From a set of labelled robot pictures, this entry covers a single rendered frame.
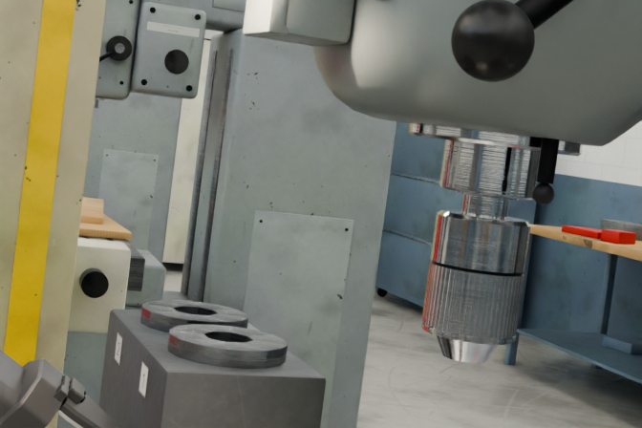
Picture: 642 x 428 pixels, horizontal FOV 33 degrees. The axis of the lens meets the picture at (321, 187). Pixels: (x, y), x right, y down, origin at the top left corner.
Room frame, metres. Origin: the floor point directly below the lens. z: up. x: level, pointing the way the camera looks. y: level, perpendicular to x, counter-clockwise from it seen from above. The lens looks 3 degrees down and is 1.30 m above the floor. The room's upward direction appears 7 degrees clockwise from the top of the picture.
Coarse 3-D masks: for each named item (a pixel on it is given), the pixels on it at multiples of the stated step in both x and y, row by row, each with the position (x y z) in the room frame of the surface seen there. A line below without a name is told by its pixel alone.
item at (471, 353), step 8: (440, 344) 0.54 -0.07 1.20; (448, 344) 0.53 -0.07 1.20; (456, 344) 0.53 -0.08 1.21; (464, 344) 0.53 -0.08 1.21; (472, 344) 0.53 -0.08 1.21; (480, 344) 0.53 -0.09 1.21; (448, 352) 0.54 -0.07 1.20; (456, 352) 0.53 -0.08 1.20; (464, 352) 0.53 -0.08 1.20; (472, 352) 0.53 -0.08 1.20; (480, 352) 0.53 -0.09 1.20; (488, 352) 0.53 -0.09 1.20; (464, 360) 0.53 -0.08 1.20; (472, 360) 0.53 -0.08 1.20; (480, 360) 0.53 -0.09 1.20
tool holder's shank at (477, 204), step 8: (464, 192) 0.53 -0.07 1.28; (464, 200) 0.54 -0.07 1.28; (472, 200) 0.54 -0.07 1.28; (480, 200) 0.53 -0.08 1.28; (488, 200) 0.53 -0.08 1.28; (496, 200) 0.53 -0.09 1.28; (504, 200) 0.54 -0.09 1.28; (464, 208) 0.54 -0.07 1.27; (472, 208) 0.54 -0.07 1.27; (480, 208) 0.53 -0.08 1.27; (488, 208) 0.53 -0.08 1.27; (496, 208) 0.53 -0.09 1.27; (504, 208) 0.54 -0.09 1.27; (488, 216) 0.53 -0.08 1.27; (496, 216) 0.53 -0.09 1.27; (504, 216) 0.54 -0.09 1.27
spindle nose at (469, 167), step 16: (448, 144) 0.54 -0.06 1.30; (464, 144) 0.53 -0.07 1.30; (480, 144) 0.52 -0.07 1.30; (448, 160) 0.54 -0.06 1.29; (464, 160) 0.53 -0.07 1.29; (480, 160) 0.52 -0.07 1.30; (496, 160) 0.52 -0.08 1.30; (512, 160) 0.52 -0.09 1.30; (528, 160) 0.53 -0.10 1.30; (448, 176) 0.53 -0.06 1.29; (464, 176) 0.53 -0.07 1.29; (480, 176) 0.52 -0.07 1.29; (496, 176) 0.52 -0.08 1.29; (512, 176) 0.52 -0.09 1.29; (528, 176) 0.53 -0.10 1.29; (480, 192) 0.52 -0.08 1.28; (496, 192) 0.52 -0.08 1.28; (512, 192) 0.52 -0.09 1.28; (528, 192) 0.53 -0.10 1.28
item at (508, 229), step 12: (444, 216) 0.53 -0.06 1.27; (456, 216) 0.53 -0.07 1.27; (468, 216) 0.53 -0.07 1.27; (480, 216) 0.53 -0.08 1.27; (444, 228) 0.53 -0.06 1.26; (456, 228) 0.53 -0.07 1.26; (468, 228) 0.52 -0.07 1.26; (480, 228) 0.52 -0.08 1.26; (492, 228) 0.52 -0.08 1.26; (504, 228) 0.52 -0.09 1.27; (516, 228) 0.53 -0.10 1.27; (528, 228) 0.53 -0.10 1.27; (492, 240) 0.52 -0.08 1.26; (504, 240) 0.52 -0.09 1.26; (516, 240) 0.53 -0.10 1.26; (528, 240) 0.54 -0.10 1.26
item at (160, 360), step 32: (128, 320) 0.90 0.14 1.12; (160, 320) 0.87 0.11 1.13; (192, 320) 0.87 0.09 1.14; (224, 320) 0.88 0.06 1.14; (128, 352) 0.86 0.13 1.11; (160, 352) 0.80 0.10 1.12; (192, 352) 0.78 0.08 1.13; (224, 352) 0.77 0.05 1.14; (256, 352) 0.78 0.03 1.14; (288, 352) 0.85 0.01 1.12; (128, 384) 0.84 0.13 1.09; (160, 384) 0.75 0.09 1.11; (192, 384) 0.75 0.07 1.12; (224, 384) 0.76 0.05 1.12; (256, 384) 0.76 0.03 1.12; (288, 384) 0.77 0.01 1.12; (320, 384) 0.78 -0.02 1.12; (128, 416) 0.83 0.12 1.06; (160, 416) 0.74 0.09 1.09; (192, 416) 0.75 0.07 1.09; (224, 416) 0.76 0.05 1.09; (256, 416) 0.77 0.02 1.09; (288, 416) 0.77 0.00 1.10; (320, 416) 0.78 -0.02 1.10
